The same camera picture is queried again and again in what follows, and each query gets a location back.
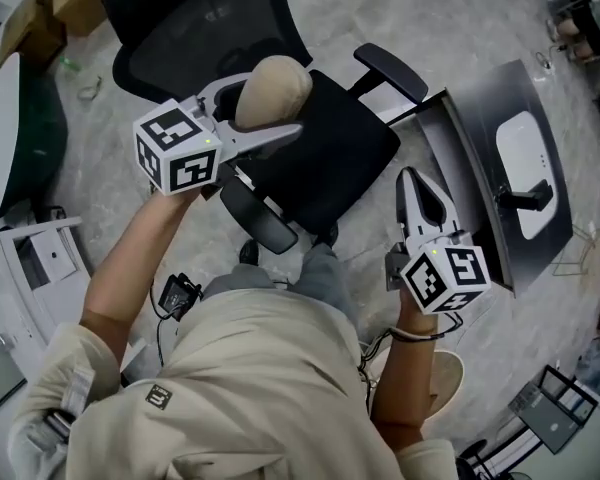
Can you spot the black waist battery pack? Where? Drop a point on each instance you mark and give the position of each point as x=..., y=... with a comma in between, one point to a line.
x=180, y=295

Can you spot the person's left black shoe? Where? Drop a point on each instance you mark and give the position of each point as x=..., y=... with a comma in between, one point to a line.
x=249, y=252

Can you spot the person's black shoe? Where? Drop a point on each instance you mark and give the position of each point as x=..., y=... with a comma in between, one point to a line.
x=326, y=234
x=249, y=252

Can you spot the dark grey vanity cabinet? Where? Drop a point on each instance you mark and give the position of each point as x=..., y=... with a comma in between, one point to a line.
x=475, y=133

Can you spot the black faucet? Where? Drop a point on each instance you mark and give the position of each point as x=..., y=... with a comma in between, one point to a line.
x=527, y=199

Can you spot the flat white box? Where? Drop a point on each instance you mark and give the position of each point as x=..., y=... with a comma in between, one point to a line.
x=52, y=257

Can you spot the person's beige shirt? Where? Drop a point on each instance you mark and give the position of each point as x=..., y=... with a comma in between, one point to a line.
x=240, y=393

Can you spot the green bottle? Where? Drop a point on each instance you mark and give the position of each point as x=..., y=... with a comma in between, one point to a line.
x=71, y=64

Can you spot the person's right forearm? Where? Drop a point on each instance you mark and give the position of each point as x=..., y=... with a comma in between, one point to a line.
x=405, y=383

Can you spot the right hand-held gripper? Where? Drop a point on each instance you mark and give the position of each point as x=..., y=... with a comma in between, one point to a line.
x=445, y=278

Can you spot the round white table green base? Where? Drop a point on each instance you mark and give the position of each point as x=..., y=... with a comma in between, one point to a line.
x=10, y=138

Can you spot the white sink basin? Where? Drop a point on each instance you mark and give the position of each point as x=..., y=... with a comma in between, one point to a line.
x=522, y=148

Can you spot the black mesh office chair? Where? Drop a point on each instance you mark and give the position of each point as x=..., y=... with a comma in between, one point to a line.
x=340, y=158

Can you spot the beige oval object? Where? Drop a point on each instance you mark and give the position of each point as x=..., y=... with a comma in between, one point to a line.
x=275, y=93

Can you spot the white storage cabinet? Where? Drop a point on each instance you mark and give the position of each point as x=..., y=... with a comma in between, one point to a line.
x=25, y=318

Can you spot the black framed panel stand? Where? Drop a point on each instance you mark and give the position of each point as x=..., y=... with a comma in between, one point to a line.
x=555, y=410

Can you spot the round beige stool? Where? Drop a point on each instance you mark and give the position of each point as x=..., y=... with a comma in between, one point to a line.
x=447, y=383

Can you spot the white wristband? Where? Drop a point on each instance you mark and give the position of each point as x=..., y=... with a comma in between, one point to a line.
x=410, y=335

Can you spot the person's right black shoe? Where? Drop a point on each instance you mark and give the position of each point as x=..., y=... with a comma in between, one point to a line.
x=326, y=234

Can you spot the person's grey trousers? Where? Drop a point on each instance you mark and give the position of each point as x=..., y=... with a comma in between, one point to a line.
x=325, y=283

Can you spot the person's left forearm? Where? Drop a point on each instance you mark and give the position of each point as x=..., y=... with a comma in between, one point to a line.
x=130, y=268

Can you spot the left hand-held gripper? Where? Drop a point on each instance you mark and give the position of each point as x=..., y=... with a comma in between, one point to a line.
x=175, y=148

